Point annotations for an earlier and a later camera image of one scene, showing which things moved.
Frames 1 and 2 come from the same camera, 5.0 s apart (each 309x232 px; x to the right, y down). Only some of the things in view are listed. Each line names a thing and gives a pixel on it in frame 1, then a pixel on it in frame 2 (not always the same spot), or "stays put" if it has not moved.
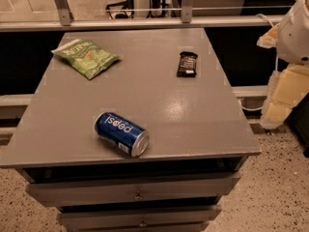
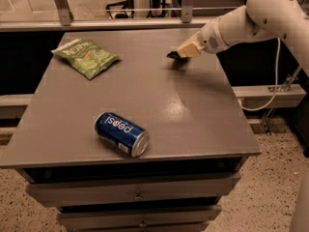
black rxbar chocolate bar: x=186 y=67 to x=174 y=54
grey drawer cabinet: x=131 y=130 stays put
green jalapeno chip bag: x=89 y=58 stays put
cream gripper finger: x=269 y=39 to x=192 y=47
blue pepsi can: x=123 y=133 stays put
